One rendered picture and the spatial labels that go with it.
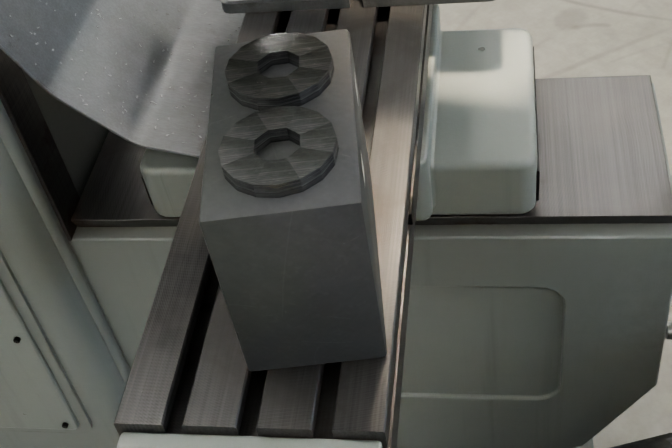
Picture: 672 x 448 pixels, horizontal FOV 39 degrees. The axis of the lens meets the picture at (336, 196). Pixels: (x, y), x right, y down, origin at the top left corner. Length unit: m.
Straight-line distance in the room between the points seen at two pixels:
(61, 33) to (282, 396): 0.58
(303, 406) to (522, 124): 0.52
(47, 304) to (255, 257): 0.69
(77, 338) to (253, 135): 0.76
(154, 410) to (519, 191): 0.54
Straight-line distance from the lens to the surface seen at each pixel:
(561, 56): 2.68
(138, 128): 1.18
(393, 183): 0.96
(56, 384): 1.52
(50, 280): 1.35
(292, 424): 0.80
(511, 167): 1.14
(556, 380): 1.46
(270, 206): 0.69
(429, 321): 1.36
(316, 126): 0.73
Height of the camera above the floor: 1.60
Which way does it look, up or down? 44 degrees down
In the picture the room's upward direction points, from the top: 11 degrees counter-clockwise
